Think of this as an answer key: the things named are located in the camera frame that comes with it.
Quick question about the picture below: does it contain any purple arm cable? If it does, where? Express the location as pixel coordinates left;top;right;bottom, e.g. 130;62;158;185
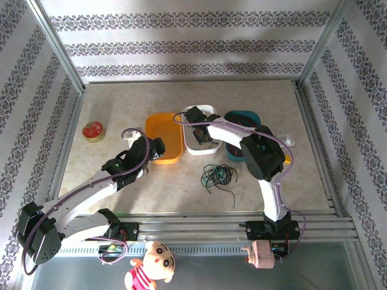
21;127;151;277
172;111;308;244

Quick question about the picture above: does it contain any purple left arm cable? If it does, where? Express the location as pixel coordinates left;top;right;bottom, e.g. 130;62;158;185
21;127;151;277

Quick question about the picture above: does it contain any round jar with red lid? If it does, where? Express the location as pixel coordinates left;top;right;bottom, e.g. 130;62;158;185
82;120;107;144

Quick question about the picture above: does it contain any aluminium frame post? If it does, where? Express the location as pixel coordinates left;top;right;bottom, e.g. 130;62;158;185
25;0;86;94
297;0;355;89

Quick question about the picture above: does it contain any clear plastic blister package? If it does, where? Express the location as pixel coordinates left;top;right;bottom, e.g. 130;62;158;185
276;132;296;148

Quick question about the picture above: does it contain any small circuit board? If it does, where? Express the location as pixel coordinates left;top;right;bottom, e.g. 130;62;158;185
270;241;290;260
98;243;125;255

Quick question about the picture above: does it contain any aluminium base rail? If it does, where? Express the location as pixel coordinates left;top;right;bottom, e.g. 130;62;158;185
48;211;359;246

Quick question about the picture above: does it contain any white plastic tray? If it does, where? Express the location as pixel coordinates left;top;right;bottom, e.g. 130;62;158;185
182;104;224;156

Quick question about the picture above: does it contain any pink plastic toy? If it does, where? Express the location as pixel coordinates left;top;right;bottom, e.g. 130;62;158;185
241;239;276;269

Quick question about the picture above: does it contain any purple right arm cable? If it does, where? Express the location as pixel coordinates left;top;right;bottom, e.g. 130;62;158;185
172;111;308;244

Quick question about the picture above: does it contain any orange plastic tray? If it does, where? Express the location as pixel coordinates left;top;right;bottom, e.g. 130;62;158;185
145;112;184;166

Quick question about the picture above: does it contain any plush cartoon boy doll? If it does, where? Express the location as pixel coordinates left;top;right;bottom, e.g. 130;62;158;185
124;240;177;290

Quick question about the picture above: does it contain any thin red cable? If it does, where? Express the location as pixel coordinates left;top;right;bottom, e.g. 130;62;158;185
226;118;258;158

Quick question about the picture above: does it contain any thin black cable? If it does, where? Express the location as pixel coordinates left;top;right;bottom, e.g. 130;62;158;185
201;163;238;209

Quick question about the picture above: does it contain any teal plastic tray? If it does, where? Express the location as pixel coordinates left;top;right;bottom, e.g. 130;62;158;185
223;109;262;164

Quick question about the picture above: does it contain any aluminium side rail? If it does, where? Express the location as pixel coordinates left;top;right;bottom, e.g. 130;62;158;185
291;80;345;217
47;90;87;209

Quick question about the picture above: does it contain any perforated metal strip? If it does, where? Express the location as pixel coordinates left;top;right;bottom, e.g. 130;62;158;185
45;246;347;258

